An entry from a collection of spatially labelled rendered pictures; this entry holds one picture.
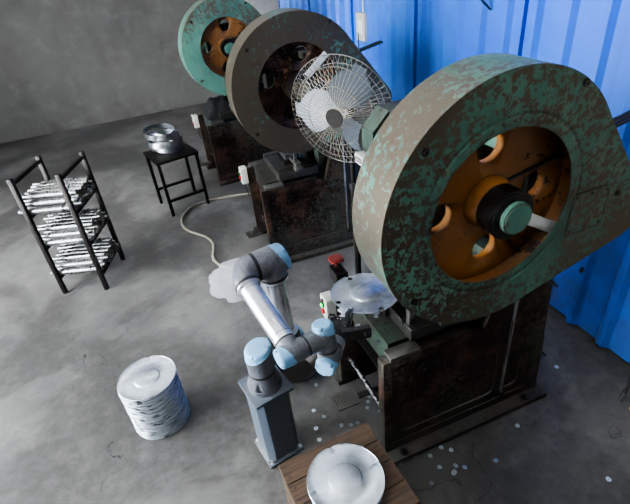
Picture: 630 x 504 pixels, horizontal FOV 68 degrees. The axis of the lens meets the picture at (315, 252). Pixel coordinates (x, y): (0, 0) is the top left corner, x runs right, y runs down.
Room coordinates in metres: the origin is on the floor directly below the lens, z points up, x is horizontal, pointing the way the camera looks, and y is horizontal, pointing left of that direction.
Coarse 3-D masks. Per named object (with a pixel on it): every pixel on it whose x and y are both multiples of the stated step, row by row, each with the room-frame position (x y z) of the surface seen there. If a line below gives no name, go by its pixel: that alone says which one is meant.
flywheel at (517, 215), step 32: (480, 160) 1.27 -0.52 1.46; (512, 160) 1.28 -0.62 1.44; (448, 192) 1.21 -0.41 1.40; (480, 192) 1.21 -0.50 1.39; (512, 192) 1.15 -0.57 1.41; (544, 192) 1.32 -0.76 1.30; (448, 224) 1.21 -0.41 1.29; (480, 224) 1.17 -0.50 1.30; (512, 224) 1.12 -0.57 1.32; (544, 224) 1.27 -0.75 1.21; (448, 256) 1.21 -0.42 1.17; (480, 256) 1.27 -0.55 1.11; (512, 256) 1.29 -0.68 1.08
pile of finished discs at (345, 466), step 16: (336, 448) 1.11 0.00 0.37; (352, 448) 1.10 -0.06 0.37; (320, 464) 1.05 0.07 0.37; (336, 464) 1.04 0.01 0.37; (352, 464) 1.03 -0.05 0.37; (368, 464) 1.03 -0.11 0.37; (320, 480) 0.99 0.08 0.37; (336, 480) 0.98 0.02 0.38; (352, 480) 0.97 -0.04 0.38; (368, 480) 0.96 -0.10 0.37; (384, 480) 0.95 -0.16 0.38; (320, 496) 0.93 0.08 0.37; (336, 496) 0.92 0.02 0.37; (352, 496) 0.91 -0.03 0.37; (368, 496) 0.91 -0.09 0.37
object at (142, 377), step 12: (144, 360) 1.79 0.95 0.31; (156, 360) 1.78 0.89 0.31; (168, 360) 1.77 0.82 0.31; (132, 372) 1.71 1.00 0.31; (144, 372) 1.69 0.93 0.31; (156, 372) 1.69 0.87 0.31; (168, 372) 1.68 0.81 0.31; (132, 384) 1.63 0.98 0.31; (144, 384) 1.61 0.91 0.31; (156, 384) 1.61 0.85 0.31; (168, 384) 1.60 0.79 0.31; (132, 396) 1.55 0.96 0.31
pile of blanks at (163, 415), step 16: (176, 384) 1.64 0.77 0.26; (128, 400) 1.54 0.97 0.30; (144, 400) 1.52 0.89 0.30; (160, 400) 1.55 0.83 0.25; (176, 400) 1.60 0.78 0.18; (144, 416) 1.52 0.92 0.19; (160, 416) 1.53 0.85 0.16; (176, 416) 1.58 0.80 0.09; (144, 432) 1.53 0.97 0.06; (160, 432) 1.52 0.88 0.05
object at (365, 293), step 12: (360, 276) 1.66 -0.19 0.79; (372, 276) 1.65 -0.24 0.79; (336, 288) 1.59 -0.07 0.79; (348, 288) 1.58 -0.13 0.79; (360, 288) 1.56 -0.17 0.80; (372, 288) 1.55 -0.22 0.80; (384, 288) 1.55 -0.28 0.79; (336, 300) 1.50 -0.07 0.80; (348, 300) 1.49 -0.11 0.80; (360, 300) 1.48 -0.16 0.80; (372, 300) 1.47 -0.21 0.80; (384, 300) 1.47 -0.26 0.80; (396, 300) 1.45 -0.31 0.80; (360, 312) 1.40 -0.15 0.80; (372, 312) 1.39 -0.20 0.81
